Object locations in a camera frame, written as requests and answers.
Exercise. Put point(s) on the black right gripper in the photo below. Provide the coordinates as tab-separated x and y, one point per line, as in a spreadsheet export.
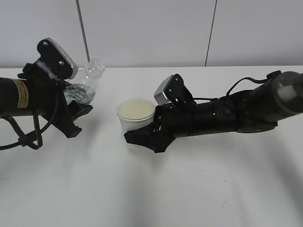
169	123

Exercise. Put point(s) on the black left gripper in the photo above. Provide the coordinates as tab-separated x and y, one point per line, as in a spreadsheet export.
39	93

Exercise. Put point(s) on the white paper cup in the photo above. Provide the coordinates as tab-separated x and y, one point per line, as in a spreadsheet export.
135	113

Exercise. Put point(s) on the clear green-label water bottle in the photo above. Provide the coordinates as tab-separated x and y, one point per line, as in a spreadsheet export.
82	88

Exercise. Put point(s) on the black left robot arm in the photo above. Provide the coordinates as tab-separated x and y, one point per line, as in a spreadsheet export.
8	98

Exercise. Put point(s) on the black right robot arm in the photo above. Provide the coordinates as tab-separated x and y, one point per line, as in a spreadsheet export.
277	97

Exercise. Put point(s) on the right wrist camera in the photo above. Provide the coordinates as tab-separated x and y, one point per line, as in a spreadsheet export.
172	90

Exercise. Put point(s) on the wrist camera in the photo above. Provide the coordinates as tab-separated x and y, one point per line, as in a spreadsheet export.
172	90
56	59

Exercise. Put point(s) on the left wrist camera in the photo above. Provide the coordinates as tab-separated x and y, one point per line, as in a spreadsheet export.
56	59

